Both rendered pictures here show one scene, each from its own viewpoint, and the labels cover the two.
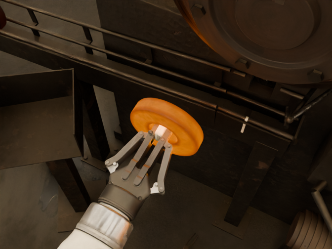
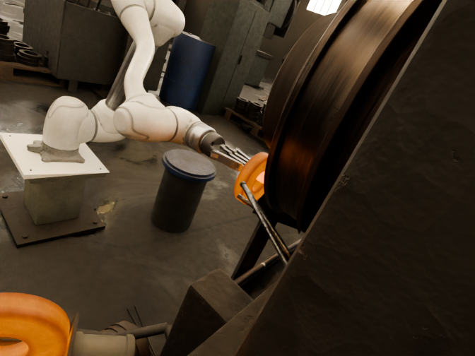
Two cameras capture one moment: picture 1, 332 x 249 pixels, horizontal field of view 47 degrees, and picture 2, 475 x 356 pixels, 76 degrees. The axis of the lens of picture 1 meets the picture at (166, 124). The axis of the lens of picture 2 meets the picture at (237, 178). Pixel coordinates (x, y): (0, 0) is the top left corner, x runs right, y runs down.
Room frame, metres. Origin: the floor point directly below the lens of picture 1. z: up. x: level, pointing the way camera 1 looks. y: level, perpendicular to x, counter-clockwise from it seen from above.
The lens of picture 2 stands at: (0.39, -0.80, 1.17)
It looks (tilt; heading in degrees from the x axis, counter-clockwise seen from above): 24 degrees down; 92
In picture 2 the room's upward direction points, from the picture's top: 23 degrees clockwise
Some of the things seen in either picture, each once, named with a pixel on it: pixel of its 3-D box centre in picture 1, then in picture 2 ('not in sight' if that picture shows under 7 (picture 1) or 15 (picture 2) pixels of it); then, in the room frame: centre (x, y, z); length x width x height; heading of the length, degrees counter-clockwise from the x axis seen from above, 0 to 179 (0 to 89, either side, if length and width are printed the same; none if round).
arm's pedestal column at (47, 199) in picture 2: not in sight; (54, 188); (-0.48, 0.40, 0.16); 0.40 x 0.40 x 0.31; 58
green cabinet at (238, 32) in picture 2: not in sight; (225, 58); (-0.57, 3.62, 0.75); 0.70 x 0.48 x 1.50; 63
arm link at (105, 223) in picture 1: (106, 226); (202, 138); (0.20, 0.11, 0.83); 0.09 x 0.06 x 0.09; 63
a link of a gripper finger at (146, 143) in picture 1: (139, 157); (237, 158); (0.34, 0.05, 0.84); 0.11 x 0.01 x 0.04; 154
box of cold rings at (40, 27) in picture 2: not in sight; (98, 44); (-1.84, 2.70, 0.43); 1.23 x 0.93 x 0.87; 61
